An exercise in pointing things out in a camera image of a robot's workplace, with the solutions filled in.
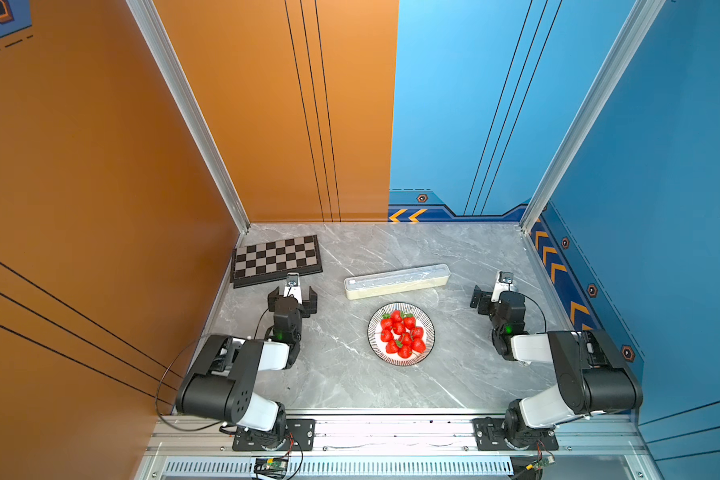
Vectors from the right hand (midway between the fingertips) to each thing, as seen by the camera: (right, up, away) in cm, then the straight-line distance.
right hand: (492, 288), depth 94 cm
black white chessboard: (-74, +8, +11) cm, 75 cm away
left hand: (-62, +1, -2) cm, 62 cm away
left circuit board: (-63, -41, -22) cm, 78 cm away
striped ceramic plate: (-23, -10, -3) cm, 25 cm away
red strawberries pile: (-29, -13, -7) cm, 33 cm away
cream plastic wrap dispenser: (-36, +1, +2) cm, 37 cm away
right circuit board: (+1, -38, -25) cm, 45 cm away
